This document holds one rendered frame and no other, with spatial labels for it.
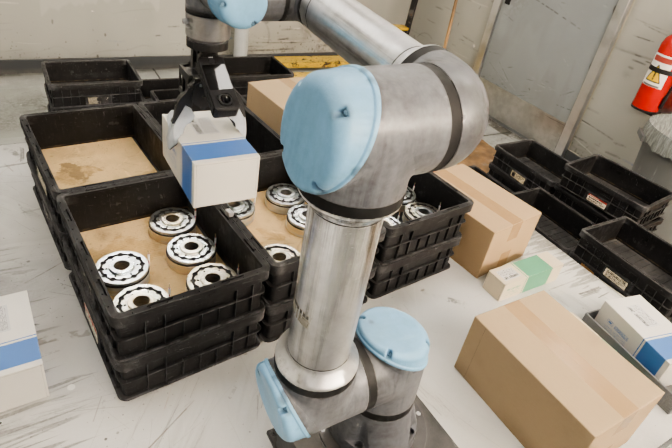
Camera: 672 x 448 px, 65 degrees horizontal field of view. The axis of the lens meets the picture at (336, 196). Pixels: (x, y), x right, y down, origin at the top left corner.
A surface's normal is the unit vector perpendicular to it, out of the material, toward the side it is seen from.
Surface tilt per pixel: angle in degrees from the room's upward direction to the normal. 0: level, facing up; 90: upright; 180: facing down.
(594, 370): 0
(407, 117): 56
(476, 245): 90
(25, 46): 90
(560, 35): 90
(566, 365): 0
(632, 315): 0
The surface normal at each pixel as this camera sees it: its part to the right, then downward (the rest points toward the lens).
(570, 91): -0.85, 0.15
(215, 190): 0.50, 0.53
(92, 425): 0.15, -0.83
